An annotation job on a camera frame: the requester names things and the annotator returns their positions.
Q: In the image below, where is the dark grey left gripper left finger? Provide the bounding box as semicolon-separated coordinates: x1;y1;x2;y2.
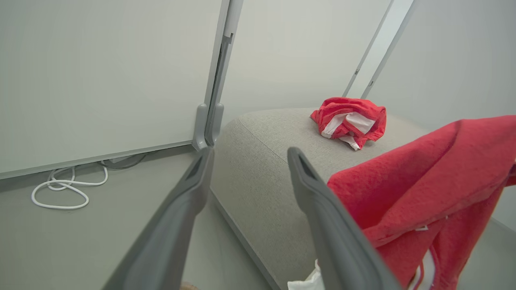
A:
102;147;215;290

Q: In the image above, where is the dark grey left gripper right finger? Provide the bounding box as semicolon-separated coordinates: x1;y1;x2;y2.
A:
287;147;404;290

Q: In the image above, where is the plain red garment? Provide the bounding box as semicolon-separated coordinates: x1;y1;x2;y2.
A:
327;115;516;290

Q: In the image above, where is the red garment with white lining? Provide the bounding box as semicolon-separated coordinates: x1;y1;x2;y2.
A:
310;97;387;151

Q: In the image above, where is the grey fabric sofa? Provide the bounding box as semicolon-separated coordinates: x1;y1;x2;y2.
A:
210;107;432;290

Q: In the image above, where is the white cloth piece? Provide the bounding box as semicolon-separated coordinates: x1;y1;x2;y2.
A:
287;260;325;290

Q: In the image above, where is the white partition panel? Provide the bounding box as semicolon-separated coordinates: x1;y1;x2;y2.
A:
220;0;393;125
0;0;231;180
361;0;516;232

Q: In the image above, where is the black floor cable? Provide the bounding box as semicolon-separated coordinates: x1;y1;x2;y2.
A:
100;153;148;170

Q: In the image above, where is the thick white coiled cable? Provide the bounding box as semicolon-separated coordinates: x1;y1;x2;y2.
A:
31;164;109;210

